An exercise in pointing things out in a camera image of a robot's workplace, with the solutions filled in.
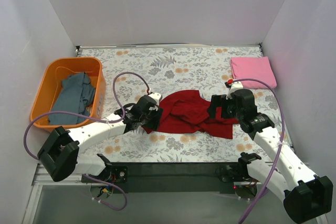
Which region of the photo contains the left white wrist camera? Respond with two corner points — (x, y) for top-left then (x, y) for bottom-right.
(147, 92), (162, 111)

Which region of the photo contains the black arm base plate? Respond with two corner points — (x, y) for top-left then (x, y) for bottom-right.
(81, 162), (260, 200)

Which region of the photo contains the grey blue t shirt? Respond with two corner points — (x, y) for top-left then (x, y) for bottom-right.
(48, 72), (96, 125)

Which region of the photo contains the folded pink t shirt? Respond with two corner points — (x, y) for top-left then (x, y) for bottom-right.
(230, 57), (277, 89)

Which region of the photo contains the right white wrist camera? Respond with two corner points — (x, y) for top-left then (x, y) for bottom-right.
(225, 79), (244, 97)

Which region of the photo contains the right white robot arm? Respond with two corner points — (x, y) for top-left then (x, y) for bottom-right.
(207, 89), (333, 223)

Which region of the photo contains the red t shirt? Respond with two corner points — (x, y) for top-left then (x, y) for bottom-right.
(156, 90), (238, 139)

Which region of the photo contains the orange plastic tub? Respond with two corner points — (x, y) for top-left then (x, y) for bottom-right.
(30, 57), (106, 120)

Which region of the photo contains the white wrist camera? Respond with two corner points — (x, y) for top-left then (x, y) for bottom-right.
(147, 92), (162, 111)
(225, 79), (244, 97)

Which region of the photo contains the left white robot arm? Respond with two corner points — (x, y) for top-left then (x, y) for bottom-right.
(37, 93), (163, 182)

